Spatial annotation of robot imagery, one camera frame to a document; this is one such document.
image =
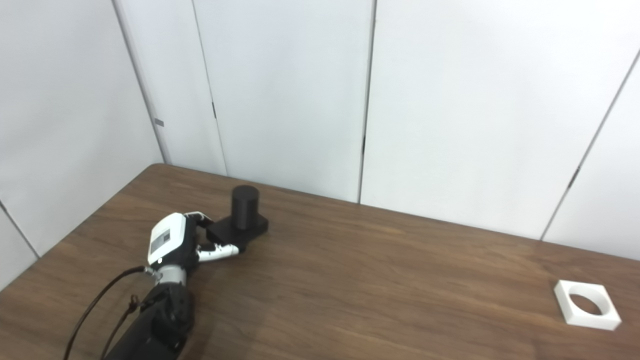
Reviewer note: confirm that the white square piece with hole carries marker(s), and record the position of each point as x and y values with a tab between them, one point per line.
567	305

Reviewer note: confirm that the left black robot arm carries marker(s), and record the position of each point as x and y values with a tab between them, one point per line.
160	320

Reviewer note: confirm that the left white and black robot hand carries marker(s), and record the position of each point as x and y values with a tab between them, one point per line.
167	240

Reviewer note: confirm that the black peg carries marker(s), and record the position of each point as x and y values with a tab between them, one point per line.
245	210

